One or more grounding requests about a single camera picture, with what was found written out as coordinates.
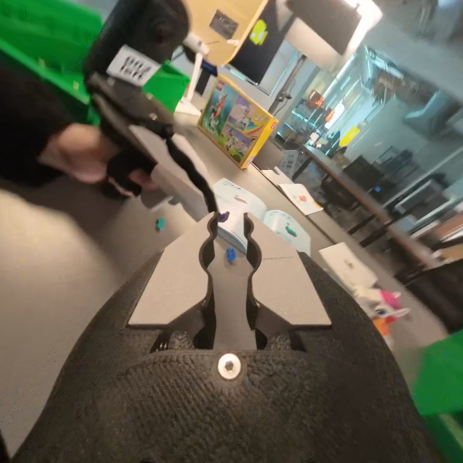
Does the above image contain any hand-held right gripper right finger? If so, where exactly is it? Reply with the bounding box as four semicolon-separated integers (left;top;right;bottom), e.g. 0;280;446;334
243;213;333;349

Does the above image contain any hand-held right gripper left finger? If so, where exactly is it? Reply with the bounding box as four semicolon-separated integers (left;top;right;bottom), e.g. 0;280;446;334
127;212;218;349

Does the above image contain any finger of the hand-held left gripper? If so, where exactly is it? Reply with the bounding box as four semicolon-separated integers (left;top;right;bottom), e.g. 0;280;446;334
173;122;212;192
129;125;218;222

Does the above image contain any person's left forearm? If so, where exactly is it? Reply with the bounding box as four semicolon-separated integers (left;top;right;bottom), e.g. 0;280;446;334
0;67;75;189

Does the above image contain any yellow lego box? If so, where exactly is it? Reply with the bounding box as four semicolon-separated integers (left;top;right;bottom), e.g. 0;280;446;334
196;75;280;170

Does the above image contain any lego unicorn figure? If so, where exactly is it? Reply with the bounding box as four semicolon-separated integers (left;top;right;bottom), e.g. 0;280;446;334
352;285;410;348

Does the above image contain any person's left hand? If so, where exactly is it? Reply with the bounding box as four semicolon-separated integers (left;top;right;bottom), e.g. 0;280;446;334
39;122;160;197

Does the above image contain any open light blue instruction booklet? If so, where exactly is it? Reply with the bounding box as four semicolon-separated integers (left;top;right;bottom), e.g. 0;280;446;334
213;177;312;257

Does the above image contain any white desk stand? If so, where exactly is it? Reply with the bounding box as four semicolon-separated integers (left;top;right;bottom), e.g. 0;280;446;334
175;32;240;117

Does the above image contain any grey laptop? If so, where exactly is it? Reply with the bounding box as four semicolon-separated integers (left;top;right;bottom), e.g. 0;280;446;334
252;138;287;171

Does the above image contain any white booklet with orange print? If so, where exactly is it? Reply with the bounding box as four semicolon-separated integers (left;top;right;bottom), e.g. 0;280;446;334
278;183;324;216

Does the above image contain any green plastic crate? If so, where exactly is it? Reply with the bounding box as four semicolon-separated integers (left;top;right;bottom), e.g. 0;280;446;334
0;0;191;126

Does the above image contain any black light stand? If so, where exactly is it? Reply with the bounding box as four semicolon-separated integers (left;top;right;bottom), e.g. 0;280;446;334
269;54;309;116

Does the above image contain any large black screen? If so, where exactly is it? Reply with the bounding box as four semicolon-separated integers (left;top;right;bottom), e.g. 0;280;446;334
229;0;287;84

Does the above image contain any long dark table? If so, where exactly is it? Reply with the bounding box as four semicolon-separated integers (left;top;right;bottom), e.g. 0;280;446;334
300;144;463;270

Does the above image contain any light wooden board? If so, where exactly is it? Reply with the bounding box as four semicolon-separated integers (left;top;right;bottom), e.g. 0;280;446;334
182;0;270;66

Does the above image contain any yellow sticker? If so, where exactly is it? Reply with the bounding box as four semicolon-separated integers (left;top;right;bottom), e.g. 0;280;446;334
249;19;268;46

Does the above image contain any yellow note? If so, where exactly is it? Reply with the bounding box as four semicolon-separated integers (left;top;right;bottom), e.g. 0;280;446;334
339;126;361;148

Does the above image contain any green plastic bin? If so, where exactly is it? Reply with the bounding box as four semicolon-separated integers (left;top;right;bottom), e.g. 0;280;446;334
412;331;463;463

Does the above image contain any softbox light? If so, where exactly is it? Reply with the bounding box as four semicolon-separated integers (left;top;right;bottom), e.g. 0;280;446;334
285;0;383;66

